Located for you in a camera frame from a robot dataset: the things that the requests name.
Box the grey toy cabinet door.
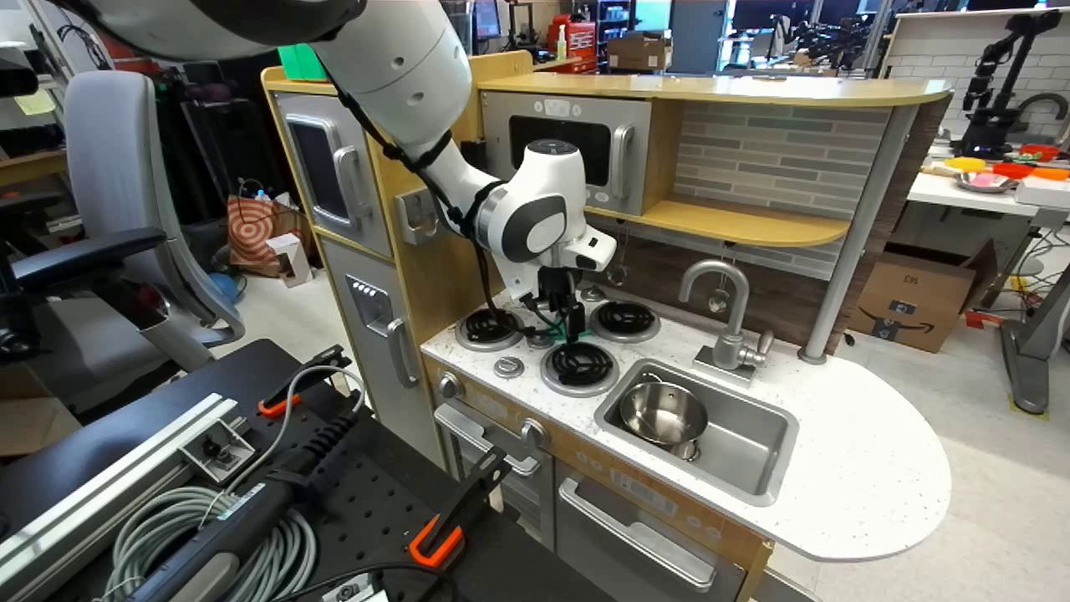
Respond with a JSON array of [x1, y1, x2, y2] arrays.
[[551, 470, 750, 602]]

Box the grey toy oven door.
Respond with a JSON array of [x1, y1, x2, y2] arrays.
[[433, 393, 560, 553]]

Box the red white patterned bag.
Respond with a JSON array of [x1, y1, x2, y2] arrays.
[[224, 195, 307, 280]]

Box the grey toy freezer door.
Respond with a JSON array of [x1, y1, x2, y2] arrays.
[[318, 237, 449, 468]]

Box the large orange black clamp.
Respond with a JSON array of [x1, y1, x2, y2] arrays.
[[405, 448, 514, 572]]

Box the wooden toy kitchen unit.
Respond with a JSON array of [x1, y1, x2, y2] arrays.
[[258, 46, 955, 602]]

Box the silver toy faucet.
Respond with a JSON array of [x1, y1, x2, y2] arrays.
[[676, 258, 778, 386]]

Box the small orange black clamp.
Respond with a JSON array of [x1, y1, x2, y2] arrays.
[[253, 344, 355, 425]]

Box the black toy stove burner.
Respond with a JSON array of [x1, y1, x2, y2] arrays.
[[587, 296, 661, 344], [454, 303, 527, 355], [537, 338, 621, 399]]

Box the grey office chair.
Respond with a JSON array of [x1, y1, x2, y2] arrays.
[[0, 66, 249, 381]]

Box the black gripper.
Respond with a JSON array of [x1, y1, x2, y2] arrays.
[[527, 265, 595, 344]]

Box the colourful foam block stack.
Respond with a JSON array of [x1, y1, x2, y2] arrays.
[[275, 41, 334, 88]]

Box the grey toy fridge door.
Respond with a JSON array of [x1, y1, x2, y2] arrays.
[[275, 89, 395, 265]]

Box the grey toy microwave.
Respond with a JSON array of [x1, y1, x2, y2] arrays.
[[477, 89, 657, 217]]

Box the grey metal bracket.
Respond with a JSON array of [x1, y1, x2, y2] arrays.
[[180, 413, 262, 486]]

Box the steel pot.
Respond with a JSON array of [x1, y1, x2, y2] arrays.
[[611, 376, 712, 458]]

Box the aluminium extrusion rail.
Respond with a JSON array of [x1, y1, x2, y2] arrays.
[[0, 391, 243, 602]]

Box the white work table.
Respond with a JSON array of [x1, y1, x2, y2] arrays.
[[902, 154, 1070, 419]]

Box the grey toy sink basin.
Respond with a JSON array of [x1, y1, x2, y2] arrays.
[[592, 355, 804, 507]]

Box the brown cardboard box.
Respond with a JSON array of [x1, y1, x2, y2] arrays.
[[839, 237, 1004, 358]]

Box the black ribbed tool handle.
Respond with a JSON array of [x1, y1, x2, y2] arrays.
[[262, 393, 370, 493]]

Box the grey coiled cable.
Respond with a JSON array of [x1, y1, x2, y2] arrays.
[[102, 480, 322, 602]]

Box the black perforated board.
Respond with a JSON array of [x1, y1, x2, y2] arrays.
[[262, 413, 582, 602]]

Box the grey toy phone holder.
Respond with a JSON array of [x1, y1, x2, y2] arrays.
[[395, 184, 440, 251]]

